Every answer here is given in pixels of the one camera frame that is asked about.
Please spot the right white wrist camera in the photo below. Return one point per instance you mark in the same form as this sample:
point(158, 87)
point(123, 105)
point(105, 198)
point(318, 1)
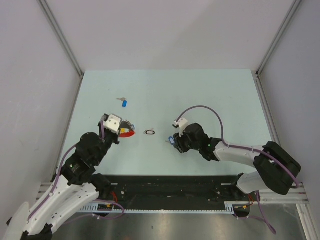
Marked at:
point(181, 124)

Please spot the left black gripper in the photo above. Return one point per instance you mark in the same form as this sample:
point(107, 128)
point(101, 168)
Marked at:
point(116, 136)

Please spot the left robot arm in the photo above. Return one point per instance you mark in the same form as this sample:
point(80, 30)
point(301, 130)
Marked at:
point(74, 186)

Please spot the aluminium corner post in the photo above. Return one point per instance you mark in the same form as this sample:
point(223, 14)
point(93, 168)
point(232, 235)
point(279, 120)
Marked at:
point(296, 4)
point(48, 13)

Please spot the right aluminium corner post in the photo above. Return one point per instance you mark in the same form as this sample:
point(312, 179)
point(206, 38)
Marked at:
point(296, 4)

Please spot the left aluminium corner post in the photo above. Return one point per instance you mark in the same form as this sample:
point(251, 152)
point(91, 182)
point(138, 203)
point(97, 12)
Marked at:
point(48, 13)

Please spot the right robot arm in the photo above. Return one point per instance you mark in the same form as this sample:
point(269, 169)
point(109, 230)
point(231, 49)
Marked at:
point(274, 168)

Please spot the key with black tag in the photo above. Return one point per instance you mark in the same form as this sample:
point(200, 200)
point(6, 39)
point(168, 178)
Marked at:
point(150, 132)

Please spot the white slotted cable duct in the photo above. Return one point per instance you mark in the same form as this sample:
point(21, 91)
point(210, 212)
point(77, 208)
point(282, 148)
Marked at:
point(93, 208)

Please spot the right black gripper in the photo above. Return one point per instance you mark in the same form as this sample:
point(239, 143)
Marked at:
point(179, 142)

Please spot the red-handled metal key holder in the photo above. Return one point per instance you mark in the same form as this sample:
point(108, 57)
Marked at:
point(127, 129)

